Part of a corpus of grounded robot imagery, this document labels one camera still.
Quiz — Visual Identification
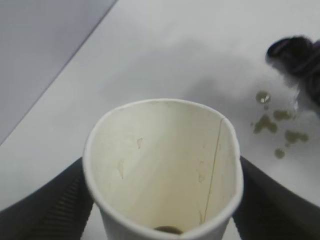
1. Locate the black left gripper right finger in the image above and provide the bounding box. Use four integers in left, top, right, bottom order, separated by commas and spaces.
231, 156, 320, 240

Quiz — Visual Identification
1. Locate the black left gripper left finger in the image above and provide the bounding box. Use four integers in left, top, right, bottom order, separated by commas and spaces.
0, 156, 95, 240

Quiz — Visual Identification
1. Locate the white printed paper cup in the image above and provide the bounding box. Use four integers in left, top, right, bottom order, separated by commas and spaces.
82, 98, 245, 240

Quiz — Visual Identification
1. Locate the dark purple cloth rag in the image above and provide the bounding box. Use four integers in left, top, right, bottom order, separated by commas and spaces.
264, 34, 320, 110

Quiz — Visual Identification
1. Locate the brown liquid spill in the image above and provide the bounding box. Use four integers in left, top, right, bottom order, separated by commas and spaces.
250, 89, 310, 160

